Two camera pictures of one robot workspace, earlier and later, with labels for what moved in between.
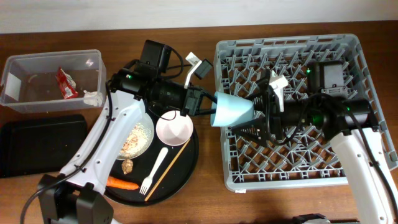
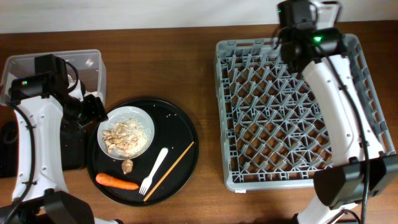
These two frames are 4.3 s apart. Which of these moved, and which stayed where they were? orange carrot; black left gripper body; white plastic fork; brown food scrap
Moved: black left gripper body
Stayed: orange carrot; white plastic fork; brown food scrap
